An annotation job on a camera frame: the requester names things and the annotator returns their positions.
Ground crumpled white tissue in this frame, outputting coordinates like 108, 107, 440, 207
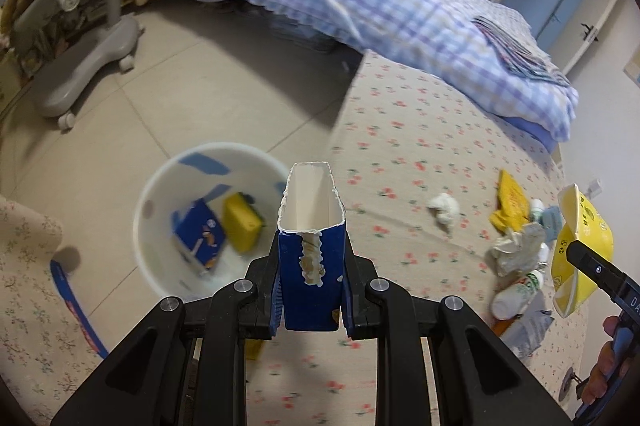
426, 193, 461, 234

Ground floral beige cloth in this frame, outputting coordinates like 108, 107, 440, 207
0, 193, 108, 426

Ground light blue packet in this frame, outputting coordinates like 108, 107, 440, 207
540, 205, 566, 243

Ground cherry print bedsheet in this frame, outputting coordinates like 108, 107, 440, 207
245, 48, 601, 426

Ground yellow plastic packet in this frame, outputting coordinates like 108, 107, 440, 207
489, 169, 531, 234

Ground blue paper carton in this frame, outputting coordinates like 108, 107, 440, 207
276, 162, 351, 333

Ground blue snack box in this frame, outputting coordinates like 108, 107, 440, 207
172, 198, 226, 274

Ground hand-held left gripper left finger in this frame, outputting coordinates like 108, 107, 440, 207
50, 233, 285, 426

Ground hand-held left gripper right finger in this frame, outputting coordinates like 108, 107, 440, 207
340, 231, 573, 426

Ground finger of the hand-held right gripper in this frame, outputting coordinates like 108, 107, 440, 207
566, 240, 623, 304

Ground grey wheeled chair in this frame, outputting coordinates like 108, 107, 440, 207
0, 0, 146, 129

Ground yellow sponge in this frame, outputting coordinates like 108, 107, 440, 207
222, 192, 265, 254

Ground white bottle green label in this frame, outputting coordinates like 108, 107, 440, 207
491, 270, 546, 321

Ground crumpled grey paper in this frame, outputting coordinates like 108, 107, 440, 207
484, 222, 548, 277

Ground person's right hand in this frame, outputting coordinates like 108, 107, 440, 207
582, 316, 621, 404

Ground crumpled silver white bag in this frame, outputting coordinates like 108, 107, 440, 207
500, 293, 555, 359

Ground blue strip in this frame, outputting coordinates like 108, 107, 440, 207
50, 258, 110, 359

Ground yellow paper carton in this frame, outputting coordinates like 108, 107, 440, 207
551, 183, 615, 319

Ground striped folded cloth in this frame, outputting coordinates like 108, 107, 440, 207
472, 14, 571, 86

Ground white trash bin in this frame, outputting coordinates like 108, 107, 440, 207
132, 143, 301, 301

